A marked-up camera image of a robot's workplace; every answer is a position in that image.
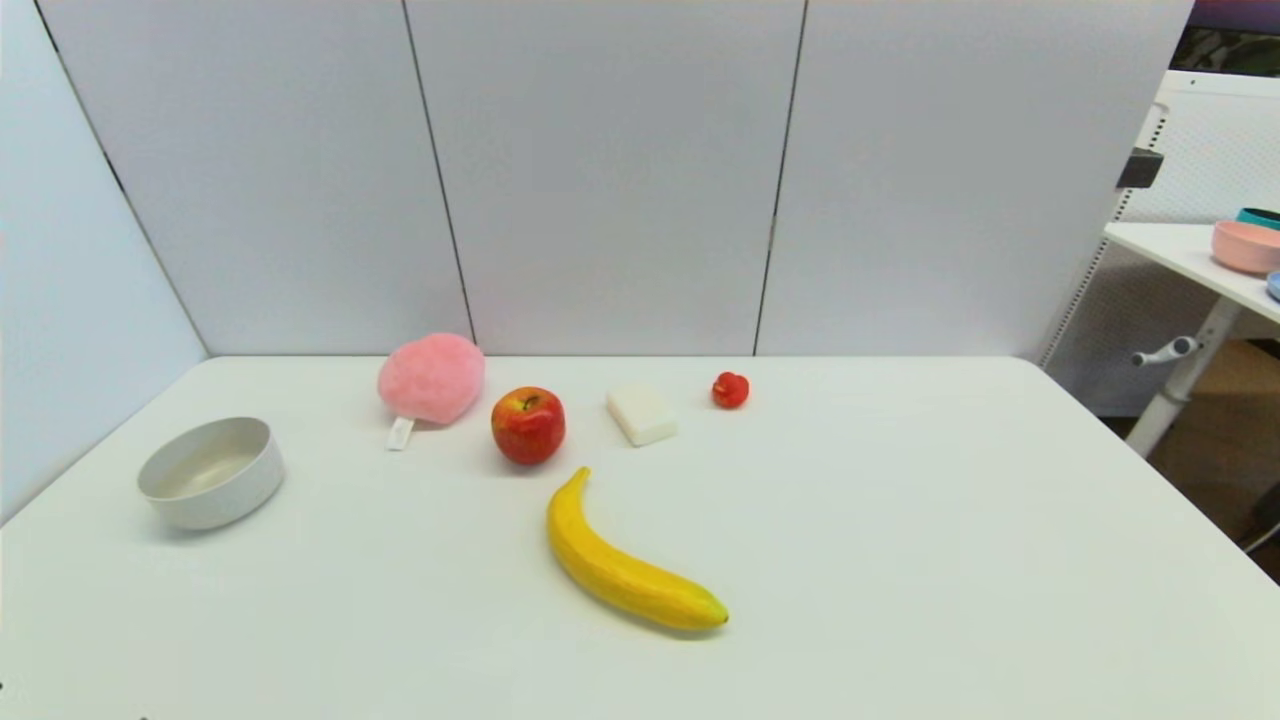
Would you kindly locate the beige round bowl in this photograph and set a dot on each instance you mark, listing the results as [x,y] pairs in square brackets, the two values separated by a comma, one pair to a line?
[222,494]

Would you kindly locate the pink bowl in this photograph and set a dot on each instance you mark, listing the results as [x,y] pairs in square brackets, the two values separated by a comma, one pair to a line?
[1245,250]

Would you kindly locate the teal bowl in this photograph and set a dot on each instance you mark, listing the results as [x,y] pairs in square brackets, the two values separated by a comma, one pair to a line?
[1262,216]

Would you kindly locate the white rectangular block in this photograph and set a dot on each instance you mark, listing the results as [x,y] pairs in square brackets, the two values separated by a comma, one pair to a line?
[642,415]

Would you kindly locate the small red pepper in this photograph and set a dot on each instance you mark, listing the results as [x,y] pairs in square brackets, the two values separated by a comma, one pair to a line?
[730,390]

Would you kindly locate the red apple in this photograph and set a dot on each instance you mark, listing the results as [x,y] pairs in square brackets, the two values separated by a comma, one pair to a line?
[527,430]

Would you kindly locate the pink fluffy plush toy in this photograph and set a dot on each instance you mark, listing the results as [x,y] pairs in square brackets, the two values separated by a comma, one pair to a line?
[432,378]

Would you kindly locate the yellow banana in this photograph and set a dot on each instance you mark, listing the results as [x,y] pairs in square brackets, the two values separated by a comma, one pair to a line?
[610,573]

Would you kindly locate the black clamp box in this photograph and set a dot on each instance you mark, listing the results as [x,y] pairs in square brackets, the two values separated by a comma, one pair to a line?
[1139,168]

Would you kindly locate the white side table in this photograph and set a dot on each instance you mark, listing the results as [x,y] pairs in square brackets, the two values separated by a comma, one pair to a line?
[1180,250]

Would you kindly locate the white perforated panel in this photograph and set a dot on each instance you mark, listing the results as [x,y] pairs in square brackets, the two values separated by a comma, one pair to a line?
[1215,140]

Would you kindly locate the blue dish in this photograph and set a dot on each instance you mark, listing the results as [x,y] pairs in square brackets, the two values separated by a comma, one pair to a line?
[1275,286]

